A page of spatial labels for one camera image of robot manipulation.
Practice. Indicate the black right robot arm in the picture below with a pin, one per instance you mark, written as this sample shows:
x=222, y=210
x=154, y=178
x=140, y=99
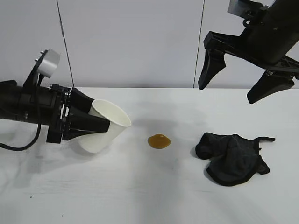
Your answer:
x=289, y=7

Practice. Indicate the brown liquid puddle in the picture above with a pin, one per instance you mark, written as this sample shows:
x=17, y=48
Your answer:
x=158, y=141

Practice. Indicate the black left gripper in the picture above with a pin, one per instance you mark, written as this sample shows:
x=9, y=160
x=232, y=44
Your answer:
x=46, y=105

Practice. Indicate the black cloth rag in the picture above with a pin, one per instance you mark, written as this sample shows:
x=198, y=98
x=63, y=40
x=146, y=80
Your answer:
x=233, y=161

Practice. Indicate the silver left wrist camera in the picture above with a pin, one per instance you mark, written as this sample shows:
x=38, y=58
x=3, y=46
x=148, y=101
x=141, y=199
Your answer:
x=49, y=63

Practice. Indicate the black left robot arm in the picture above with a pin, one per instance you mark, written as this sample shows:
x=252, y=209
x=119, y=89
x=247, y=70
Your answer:
x=9, y=102

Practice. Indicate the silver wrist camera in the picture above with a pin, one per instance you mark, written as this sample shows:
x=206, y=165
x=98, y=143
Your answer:
x=236, y=7
x=49, y=63

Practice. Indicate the white paper cup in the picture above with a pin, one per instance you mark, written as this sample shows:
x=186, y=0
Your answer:
x=112, y=114

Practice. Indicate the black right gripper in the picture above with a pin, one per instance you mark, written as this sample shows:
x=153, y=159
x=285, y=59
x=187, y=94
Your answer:
x=268, y=46

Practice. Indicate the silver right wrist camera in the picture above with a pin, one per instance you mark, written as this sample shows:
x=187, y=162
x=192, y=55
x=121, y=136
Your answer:
x=236, y=7

